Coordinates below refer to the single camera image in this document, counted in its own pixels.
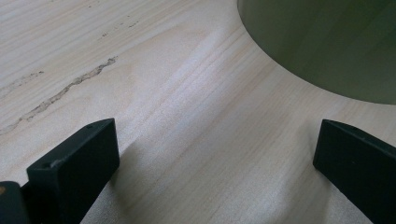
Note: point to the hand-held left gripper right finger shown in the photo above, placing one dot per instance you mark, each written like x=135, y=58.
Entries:
x=358, y=165

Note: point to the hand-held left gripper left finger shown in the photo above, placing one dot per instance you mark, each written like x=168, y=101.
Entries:
x=74, y=168

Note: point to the green plastic bin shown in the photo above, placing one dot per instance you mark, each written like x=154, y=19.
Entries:
x=327, y=43

